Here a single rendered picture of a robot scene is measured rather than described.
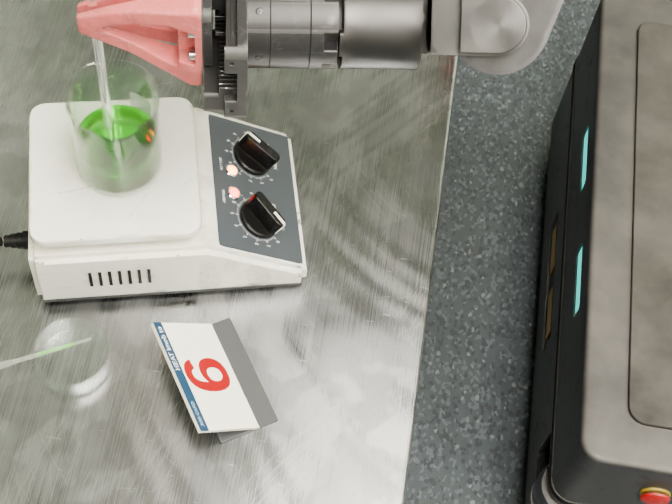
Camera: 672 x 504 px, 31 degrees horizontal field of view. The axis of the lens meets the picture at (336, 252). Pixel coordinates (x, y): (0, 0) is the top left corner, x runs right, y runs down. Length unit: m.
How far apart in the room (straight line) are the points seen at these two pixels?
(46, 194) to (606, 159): 0.84
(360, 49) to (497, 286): 1.14
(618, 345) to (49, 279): 0.73
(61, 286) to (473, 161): 1.13
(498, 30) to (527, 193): 1.24
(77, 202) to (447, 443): 0.94
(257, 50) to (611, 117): 0.91
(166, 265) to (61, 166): 0.10
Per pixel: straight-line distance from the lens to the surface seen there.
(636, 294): 1.45
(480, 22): 0.70
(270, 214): 0.90
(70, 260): 0.88
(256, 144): 0.93
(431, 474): 1.70
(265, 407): 0.89
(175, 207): 0.87
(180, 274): 0.90
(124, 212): 0.87
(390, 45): 0.73
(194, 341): 0.90
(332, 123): 1.03
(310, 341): 0.92
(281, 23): 0.72
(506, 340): 1.80
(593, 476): 1.40
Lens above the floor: 1.58
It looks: 60 degrees down
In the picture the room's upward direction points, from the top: 9 degrees clockwise
